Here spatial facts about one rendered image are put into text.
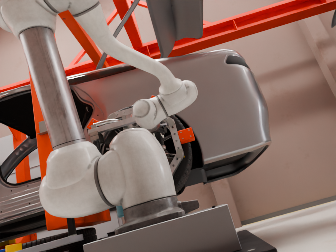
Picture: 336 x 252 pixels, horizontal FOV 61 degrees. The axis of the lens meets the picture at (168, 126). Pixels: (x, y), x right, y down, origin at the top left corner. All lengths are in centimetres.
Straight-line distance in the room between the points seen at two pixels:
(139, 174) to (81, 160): 18
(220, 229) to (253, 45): 620
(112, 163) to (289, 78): 584
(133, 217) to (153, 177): 11
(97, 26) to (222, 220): 71
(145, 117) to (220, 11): 619
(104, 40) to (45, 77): 25
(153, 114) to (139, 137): 35
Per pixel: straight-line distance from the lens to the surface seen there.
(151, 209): 74
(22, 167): 531
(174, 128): 173
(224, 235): 63
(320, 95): 645
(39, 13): 99
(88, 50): 376
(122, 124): 159
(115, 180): 78
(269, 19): 534
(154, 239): 65
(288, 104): 621
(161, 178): 76
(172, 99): 115
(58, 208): 88
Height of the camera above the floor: 39
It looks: 18 degrees up
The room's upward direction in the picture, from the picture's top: 16 degrees counter-clockwise
